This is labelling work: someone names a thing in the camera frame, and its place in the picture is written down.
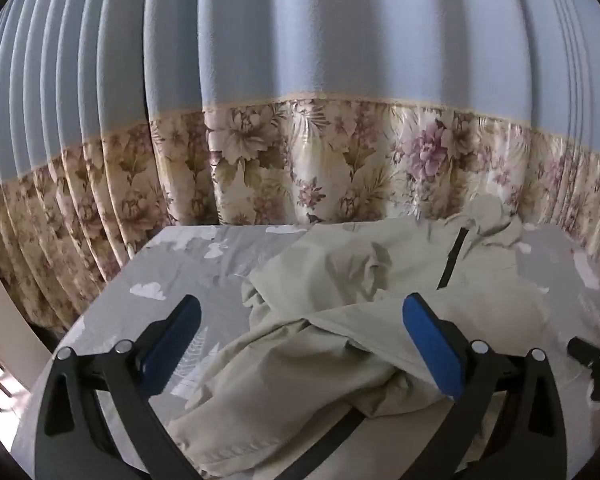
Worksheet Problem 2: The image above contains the blue curtain with floral hem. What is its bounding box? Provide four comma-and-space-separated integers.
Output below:
0, 0, 600, 333

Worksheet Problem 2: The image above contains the pale beige zip jacket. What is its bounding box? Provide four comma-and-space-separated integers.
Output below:
167, 195, 553, 480

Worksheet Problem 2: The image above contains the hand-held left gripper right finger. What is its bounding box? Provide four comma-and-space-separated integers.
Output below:
402, 294, 567, 480

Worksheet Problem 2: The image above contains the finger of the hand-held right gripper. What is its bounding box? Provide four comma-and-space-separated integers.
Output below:
567, 338, 600, 403

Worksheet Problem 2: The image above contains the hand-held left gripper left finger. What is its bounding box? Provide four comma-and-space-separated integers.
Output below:
34, 294, 203, 480

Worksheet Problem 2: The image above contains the grey bear print bed sheet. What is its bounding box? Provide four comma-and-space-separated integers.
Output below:
10, 224, 600, 480

